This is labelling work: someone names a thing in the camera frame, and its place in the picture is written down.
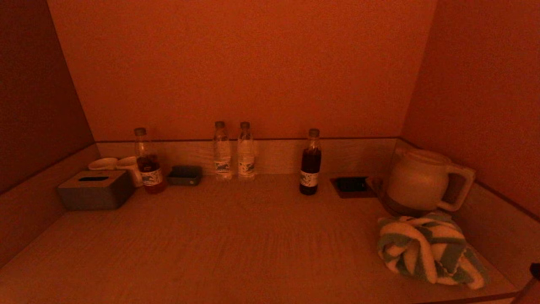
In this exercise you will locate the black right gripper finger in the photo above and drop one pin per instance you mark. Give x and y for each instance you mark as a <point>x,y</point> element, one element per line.
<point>535,271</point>

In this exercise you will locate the green white striped towel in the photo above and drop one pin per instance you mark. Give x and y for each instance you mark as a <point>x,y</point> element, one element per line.
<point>426,249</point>

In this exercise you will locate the cream electric kettle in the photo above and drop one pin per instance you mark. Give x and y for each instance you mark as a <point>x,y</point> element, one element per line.
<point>417,181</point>

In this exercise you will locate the dark pop-up power socket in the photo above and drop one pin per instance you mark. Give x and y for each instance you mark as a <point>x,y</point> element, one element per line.
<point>352,186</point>

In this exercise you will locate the full dark tea bottle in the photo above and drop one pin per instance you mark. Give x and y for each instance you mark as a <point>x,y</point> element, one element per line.
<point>311,164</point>

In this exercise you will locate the clear water bottle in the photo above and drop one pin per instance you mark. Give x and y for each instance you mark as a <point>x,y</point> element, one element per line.
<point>246,157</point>
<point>222,157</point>

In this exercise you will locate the small teal tray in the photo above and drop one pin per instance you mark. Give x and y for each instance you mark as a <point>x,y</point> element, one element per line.
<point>184,175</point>

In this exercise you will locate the part-empty amber tea bottle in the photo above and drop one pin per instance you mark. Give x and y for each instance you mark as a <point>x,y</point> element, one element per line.
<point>149,169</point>

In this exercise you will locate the white ceramic cup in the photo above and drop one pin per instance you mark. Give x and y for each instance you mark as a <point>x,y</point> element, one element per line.
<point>102,164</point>
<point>131,167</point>

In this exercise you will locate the grey-blue tissue box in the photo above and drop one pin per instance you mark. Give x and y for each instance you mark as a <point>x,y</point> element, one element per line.
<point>95,192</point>

